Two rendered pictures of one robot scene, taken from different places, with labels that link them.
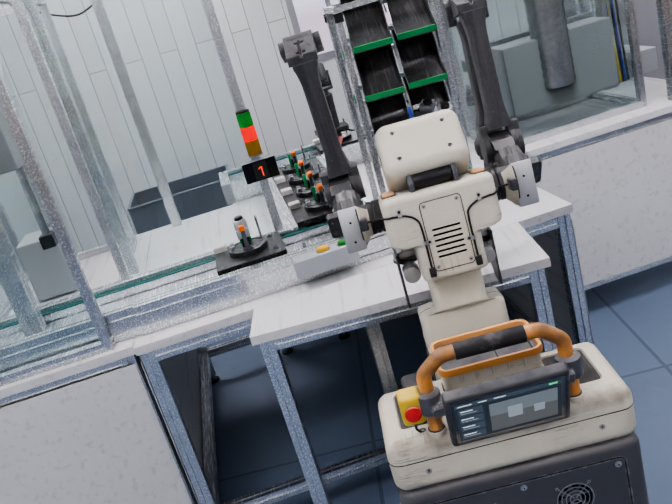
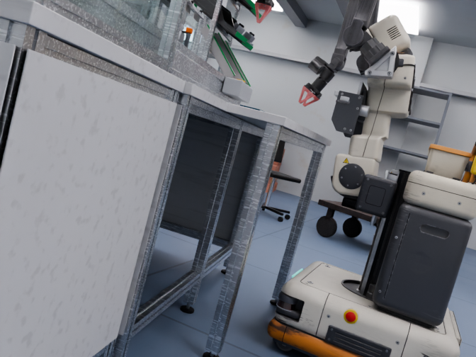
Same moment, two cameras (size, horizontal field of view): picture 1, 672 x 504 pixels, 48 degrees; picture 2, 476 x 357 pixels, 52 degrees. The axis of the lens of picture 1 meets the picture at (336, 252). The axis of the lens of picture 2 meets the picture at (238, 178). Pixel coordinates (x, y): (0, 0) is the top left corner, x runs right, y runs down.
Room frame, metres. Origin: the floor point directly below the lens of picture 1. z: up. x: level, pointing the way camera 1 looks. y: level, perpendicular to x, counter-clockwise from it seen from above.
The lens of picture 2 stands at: (1.70, 1.84, 0.76)
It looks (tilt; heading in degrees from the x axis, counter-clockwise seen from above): 5 degrees down; 286
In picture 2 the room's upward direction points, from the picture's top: 15 degrees clockwise
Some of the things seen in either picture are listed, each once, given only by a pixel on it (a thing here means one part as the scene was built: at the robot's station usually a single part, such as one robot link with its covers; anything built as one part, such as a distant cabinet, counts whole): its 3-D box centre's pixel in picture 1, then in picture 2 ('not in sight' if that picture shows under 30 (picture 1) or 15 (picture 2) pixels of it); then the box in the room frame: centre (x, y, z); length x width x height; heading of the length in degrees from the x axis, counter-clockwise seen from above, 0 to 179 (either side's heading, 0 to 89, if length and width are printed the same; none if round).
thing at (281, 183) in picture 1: (301, 170); not in sight; (3.29, 0.05, 1.01); 0.24 x 0.24 x 0.13; 6
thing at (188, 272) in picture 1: (257, 262); not in sight; (2.54, 0.27, 0.91); 0.84 x 0.28 x 0.10; 96
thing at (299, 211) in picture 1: (319, 195); not in sight; (2.80, 0.00, 1.01); 0.24 x 0.24 x 0.13; 6
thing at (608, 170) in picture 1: (586, 200); not in sight; (3.48, -1.25, 0.43); 1.11 x 0.68 x 0.86; 96
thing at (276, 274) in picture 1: (269, 274); (208, 82); (2.37, 0.23, 0.91); 0.89 x 0.06 x 0.11; 96
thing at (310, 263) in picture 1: (325, 258); (237, 90); (2.32, 0.04, 0.93); 0.21 x 0.07 x 0.06; 96
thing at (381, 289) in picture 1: (386, 260); (235, 115); (2.37, -0.15, 0.84); 0.90 x 0.70 x 0.03; 87
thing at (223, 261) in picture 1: (249, 252); not in sight; (2.51, 0.29, 0.96); 0.24 x 0.24 x 0.02; 6
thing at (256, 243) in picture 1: (248, 247); not in sight; (2.51, 0.29, 0.98); 0.14 x 0.14 x 0.02
